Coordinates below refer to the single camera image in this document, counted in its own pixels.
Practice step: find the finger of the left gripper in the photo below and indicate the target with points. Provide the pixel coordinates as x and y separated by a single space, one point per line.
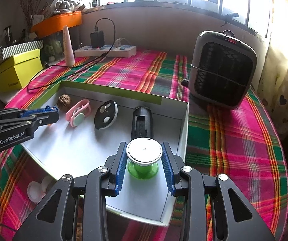
38 121
37 111

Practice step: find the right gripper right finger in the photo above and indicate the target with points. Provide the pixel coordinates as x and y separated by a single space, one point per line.
233 216

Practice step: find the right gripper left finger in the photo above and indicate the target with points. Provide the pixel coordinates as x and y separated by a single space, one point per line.
55 216

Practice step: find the pink clip holder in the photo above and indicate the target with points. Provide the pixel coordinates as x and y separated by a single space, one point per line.
78 113

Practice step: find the black round key fob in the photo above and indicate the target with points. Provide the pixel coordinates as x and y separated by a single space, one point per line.
106 115

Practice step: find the black rectangular battery case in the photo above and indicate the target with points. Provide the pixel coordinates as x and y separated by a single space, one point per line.
142 123

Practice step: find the green white suction stand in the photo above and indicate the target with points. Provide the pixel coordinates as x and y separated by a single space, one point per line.
144 154

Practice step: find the blue orange knitted toy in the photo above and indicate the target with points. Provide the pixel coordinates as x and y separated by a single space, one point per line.
52 115

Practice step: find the white green cardboard tray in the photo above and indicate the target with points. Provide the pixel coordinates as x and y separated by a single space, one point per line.
61 149

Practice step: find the yellow shoe box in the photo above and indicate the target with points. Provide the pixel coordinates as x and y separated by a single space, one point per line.
18 70

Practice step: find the pink cosmetic tube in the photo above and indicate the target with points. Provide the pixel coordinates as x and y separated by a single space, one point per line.
68 50

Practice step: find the striped white box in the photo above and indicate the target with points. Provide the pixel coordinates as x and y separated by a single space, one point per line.
20 48

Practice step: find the plaid pink green tablecloth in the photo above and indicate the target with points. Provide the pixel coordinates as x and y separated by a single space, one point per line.
242 143

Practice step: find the white power strip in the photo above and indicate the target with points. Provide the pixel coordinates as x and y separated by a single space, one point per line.
124 51

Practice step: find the yellow heart pattern curtain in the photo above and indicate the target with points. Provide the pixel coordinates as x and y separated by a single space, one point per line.
273 86

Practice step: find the grey black space heater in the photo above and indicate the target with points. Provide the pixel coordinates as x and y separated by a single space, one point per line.
222 69

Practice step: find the black charger with cable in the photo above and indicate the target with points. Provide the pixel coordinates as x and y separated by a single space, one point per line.
97 41

